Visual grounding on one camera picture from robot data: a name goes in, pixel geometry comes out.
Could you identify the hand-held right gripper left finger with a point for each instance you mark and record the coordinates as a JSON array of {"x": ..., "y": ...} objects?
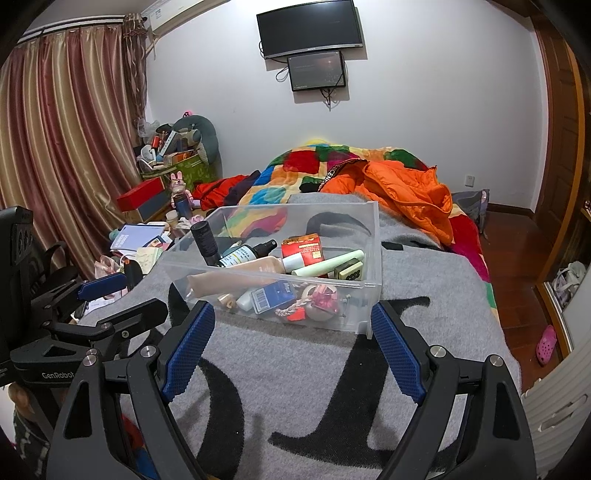
[{"x": 189, "y": 350}]

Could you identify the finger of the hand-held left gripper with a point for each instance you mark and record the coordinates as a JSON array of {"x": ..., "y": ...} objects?
[
  {"x": 134, "y": 316},
  {"x": 99, "y": 286}
]

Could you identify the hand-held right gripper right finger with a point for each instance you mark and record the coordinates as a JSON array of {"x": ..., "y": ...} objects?
[{"x": 397, "y": 355}]

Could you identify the beige cosmetic stick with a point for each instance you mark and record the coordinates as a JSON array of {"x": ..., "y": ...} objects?
[{"x": 226, "y": 303}]

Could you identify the small white bottle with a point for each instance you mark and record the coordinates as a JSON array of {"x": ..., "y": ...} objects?
[{"x": 245, "y": 301}]

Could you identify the beige cosmetic tube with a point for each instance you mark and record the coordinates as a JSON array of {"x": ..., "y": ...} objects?
[{"x": 231, "y": 279}]

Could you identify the pink hair clip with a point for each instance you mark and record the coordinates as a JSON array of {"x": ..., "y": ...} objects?
[{"x": 325, "y": 297}]

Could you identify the small printed tile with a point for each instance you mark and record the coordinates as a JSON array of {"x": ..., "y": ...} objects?
[{"x": 351, "y": 271}]

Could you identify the cosmetic palette box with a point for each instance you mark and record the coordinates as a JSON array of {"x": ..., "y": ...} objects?
[{"x": 272, "y": 297}]

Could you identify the black and purple cosmetic bottle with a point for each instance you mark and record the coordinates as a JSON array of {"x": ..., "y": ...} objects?
[{"x": 205, "y": 244}]

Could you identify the green glass bottle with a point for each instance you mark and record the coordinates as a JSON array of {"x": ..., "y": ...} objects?
[{"x": 240, "y": 257}]

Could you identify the pale green tube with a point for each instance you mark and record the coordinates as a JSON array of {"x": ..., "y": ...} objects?
[{"x": 330, "y": 262}]

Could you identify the red paper packet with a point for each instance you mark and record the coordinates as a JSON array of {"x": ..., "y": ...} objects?
[{"x": 300, "y": 246}]

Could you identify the clear plastic storage bin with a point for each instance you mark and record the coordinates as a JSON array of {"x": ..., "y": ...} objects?
[{"x": 323, "y": 217}]

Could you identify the person's left forearm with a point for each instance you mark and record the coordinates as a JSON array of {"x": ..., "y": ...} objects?
[{"x": 32, "y": 434}]

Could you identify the pink fabric pouch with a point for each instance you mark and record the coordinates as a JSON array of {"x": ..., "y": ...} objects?
[{"x": 107, "y": 266}]

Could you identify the black oblong case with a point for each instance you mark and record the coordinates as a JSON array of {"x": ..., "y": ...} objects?
[{"x": 133, "y": 274}]

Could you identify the green and white papers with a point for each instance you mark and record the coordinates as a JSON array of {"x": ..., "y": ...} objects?
[{"x": 150, "y": 261}]

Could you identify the white notebook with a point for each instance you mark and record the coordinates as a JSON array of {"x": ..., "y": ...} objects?
[{"x": 134, "y": 237}]

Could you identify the dark blue-grey box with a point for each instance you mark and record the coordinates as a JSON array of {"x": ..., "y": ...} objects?
[{"x": 157, "y": 206}]

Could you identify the red box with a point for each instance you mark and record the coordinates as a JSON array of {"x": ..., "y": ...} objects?
[{"x": 141, "y": 194}]

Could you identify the grey blanket with black pattern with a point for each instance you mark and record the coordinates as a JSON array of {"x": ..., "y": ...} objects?
[{"x": 286, "y": 392}]

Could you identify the pink rabbit toy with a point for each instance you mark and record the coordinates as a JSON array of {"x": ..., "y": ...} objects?
[{"x": 180, "y": 191}]

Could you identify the green cardboard box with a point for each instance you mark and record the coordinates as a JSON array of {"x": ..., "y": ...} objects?
[{"x": 194, "y": 171}]

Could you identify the pink clog shoe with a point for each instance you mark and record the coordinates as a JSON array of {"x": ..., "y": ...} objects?
[{"x": 545, "y": 345}]

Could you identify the red garment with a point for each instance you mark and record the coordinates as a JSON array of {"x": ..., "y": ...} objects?
[{"x": 214, "y": 189}]

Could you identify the striped curtain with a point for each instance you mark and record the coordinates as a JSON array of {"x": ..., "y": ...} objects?
[{"x": 69, "y": 138}]

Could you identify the orange puffer jacket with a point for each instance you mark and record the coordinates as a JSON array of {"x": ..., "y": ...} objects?
[{"x": 397, "y": 194}]

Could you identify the dark purple garment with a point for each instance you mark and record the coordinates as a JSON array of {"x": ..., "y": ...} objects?
[{"x": 240, "y": 191}]

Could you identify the grey backpack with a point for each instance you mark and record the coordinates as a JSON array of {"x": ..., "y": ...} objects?
[{"x": 471, "y": 207}]

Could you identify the grey neck pillow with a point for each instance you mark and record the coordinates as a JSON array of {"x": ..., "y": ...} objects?
[{"x": 207, "y": 134}]

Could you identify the colourful checked blanket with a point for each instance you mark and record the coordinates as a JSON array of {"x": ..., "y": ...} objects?
[{"x": 295, "y": 161}]

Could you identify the wooden door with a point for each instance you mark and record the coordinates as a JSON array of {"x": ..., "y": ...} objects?
[{"x": 561, "y": 138}]

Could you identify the white air conditioner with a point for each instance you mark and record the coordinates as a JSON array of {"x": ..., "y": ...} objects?
[{"x": 180, "y": 14}]

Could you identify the small black wall monitor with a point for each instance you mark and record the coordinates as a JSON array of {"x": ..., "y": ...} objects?
[{"x": 316, "y": 70}]

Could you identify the large black wall monitor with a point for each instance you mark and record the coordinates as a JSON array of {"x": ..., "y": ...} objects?
[{"x": 309, "y": 25}]

